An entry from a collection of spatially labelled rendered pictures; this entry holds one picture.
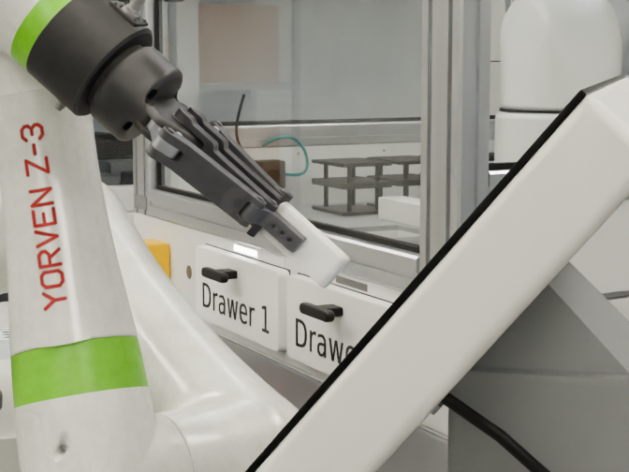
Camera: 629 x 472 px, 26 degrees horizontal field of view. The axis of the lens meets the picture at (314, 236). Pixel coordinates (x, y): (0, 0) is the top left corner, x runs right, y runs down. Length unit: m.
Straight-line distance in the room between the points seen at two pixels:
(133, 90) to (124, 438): 0.29
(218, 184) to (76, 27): 0.17
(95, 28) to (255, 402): 0.38
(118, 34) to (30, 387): 0.31
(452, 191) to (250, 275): 0.51
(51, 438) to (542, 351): 0.47
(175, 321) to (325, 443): 0.68
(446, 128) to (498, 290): 0.81
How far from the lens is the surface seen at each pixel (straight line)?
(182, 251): 2.17
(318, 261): 1.07
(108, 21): 1.09
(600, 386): 0.85
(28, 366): 1.18
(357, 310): 1.62
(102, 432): 1.16
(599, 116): 0.65
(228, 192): 1.05
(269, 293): 1.84
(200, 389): 1.29
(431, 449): 1.55
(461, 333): 0.67
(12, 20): 1.11
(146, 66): 1.09
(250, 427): 1.24
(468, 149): 1.45
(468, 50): 1.45
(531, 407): 0.86
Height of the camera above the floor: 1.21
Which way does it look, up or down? 8 degrees down
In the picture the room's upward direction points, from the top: straight up
